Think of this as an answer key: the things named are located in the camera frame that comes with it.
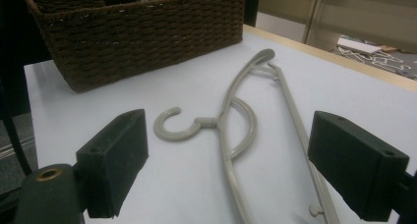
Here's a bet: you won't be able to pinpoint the grey plastic clothes hanger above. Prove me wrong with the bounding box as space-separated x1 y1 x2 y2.
152 48 342 224

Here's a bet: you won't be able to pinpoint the beige wooden shelf unit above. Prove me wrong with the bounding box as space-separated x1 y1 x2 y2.
257 0 417 54

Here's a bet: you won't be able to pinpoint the white cables on floor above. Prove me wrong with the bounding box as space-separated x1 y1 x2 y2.
337 46 413 75

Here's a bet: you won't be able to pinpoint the white table mat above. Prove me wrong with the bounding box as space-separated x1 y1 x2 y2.
23 31 417 224

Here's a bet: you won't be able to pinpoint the metal floor rail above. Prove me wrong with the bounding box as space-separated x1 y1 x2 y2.
0 136 35 161

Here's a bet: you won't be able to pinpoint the white flat board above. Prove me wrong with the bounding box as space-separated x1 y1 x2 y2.
336 36 384 56

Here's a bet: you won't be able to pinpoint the brown wicker basket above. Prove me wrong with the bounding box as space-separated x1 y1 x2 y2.
21 0 248 94

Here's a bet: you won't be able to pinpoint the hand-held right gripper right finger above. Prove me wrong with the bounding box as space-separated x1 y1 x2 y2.
307 110 411 223

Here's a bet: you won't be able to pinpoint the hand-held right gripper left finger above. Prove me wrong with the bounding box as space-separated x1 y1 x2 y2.
75 108 149 219

